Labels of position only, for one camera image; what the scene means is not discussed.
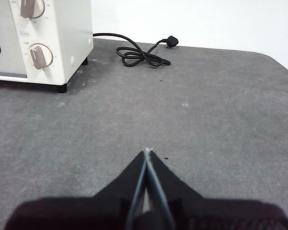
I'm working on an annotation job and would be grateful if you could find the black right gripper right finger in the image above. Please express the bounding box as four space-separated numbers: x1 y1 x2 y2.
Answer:
147 150 288 230

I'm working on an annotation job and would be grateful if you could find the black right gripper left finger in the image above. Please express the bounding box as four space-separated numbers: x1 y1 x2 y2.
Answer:
3 150 148 230

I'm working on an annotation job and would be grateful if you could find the white glass oven door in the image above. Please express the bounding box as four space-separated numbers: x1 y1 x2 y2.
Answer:
0 0 28 79

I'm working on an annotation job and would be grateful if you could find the beige oven knob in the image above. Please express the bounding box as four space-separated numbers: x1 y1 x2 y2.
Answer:
29 43 54 70
16 0 46 19

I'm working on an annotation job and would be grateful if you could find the white toaster oven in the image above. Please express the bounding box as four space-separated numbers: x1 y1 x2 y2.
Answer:
0 0 94 93

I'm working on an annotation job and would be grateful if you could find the black oven power cable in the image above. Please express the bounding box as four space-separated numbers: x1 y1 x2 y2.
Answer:
92 33 178 68

